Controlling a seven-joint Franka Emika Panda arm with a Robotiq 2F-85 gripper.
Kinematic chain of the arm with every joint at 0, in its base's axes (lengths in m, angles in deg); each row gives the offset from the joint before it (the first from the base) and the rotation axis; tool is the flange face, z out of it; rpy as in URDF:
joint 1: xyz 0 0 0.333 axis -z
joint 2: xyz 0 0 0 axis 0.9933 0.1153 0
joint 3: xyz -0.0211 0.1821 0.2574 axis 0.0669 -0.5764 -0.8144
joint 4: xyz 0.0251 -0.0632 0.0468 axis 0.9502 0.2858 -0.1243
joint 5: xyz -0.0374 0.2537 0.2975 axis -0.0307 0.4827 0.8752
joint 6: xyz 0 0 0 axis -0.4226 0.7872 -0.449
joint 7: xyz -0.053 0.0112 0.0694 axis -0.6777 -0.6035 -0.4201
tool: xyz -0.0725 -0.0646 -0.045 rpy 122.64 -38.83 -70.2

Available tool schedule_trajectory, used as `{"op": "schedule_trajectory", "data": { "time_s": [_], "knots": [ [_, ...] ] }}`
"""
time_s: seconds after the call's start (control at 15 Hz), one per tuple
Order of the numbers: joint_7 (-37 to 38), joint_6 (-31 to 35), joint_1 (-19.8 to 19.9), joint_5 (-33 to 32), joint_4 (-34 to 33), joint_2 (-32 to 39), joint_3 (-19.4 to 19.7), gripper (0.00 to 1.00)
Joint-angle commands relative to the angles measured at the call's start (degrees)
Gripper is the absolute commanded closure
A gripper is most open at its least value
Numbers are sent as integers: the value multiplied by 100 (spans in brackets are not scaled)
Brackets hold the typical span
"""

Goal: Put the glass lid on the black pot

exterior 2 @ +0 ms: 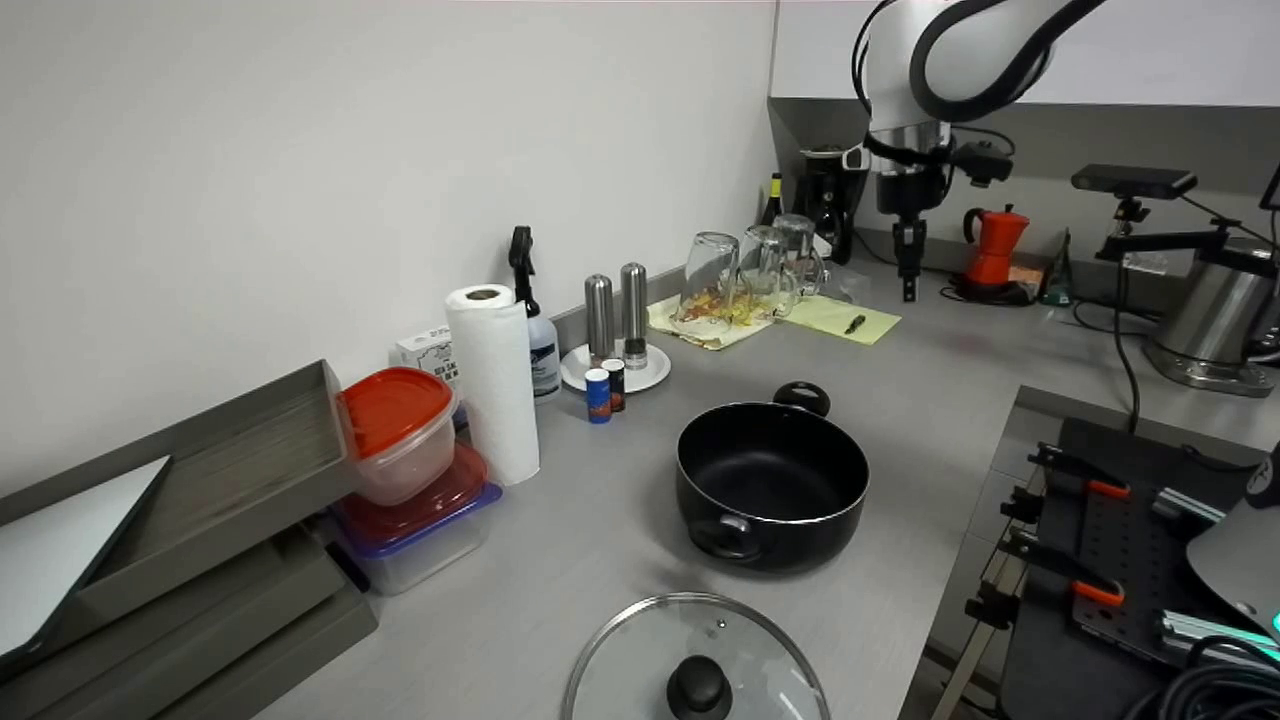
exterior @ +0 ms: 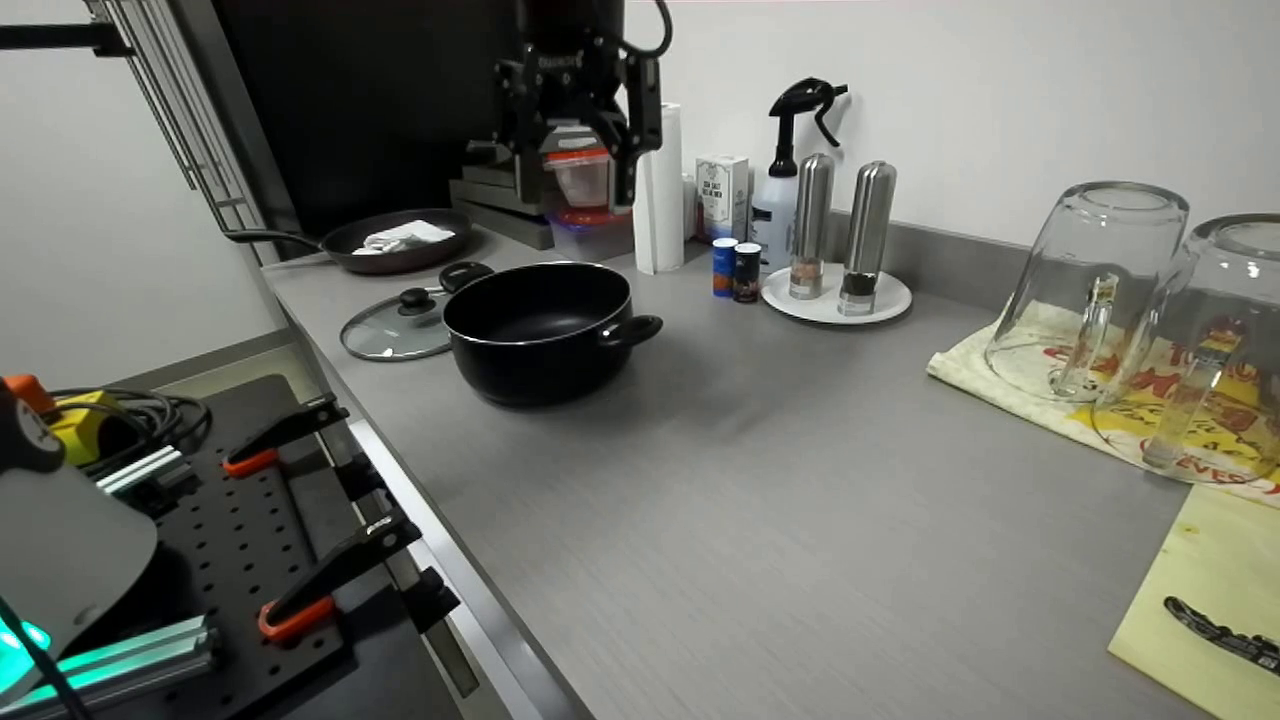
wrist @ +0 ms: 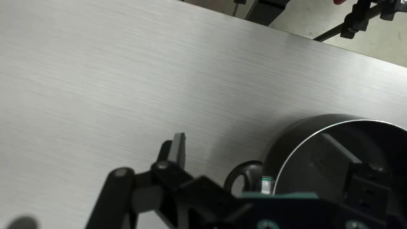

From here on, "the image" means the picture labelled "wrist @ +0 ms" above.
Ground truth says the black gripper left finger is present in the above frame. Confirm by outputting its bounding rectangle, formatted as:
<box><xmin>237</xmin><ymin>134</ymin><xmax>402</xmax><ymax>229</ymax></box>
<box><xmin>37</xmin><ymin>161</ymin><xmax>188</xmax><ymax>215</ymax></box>
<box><xmin>84</xmin><ymin>133</ymin><xmax>256</xmax><ymax>229</ymax></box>

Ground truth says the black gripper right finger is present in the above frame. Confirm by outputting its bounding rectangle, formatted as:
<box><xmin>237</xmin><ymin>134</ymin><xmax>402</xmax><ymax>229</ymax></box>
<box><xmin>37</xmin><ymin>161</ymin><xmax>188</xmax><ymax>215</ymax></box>
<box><xmin>319</xmin><ymin>131</ymin><xmax>407</xmax><ymax>229</ymax></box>

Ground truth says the black camera on tripod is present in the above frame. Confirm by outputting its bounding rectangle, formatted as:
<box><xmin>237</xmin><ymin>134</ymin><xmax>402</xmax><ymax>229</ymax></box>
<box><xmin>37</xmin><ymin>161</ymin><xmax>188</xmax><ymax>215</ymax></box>
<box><xmin>313</xmin><ymin>0</ymin><xmax>407</xmax><ymax>42</ymax></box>

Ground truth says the black cooking pot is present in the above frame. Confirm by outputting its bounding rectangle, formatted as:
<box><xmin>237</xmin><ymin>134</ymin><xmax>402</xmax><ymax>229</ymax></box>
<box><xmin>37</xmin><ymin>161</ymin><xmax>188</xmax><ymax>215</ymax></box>
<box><xmin>223</xmin><ymin>114</ymin><xmax>407</xmax><ymax>224</ymax></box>

